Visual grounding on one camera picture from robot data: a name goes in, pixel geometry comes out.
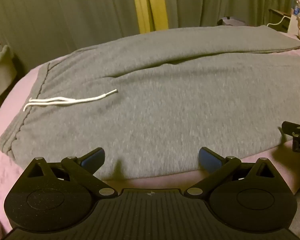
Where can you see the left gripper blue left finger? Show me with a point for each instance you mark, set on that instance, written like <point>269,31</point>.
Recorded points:
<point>81,170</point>

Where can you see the pink bed blanket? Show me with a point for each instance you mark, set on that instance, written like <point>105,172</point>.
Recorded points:
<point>10,172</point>

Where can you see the grey sweatpants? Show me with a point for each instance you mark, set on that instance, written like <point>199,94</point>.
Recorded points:
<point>152,101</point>

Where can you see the yellow curtain strip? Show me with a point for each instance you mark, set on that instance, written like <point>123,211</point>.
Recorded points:
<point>151,15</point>

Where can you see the dark nightstand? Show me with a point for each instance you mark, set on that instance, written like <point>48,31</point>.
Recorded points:
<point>278,20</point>

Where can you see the grey-green curtain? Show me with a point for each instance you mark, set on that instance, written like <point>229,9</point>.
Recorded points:
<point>38,31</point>

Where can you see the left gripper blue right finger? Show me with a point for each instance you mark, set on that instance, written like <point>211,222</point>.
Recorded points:
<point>219,169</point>

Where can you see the grey upholstered chair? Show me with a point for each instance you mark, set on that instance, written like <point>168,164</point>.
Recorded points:
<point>7,70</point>

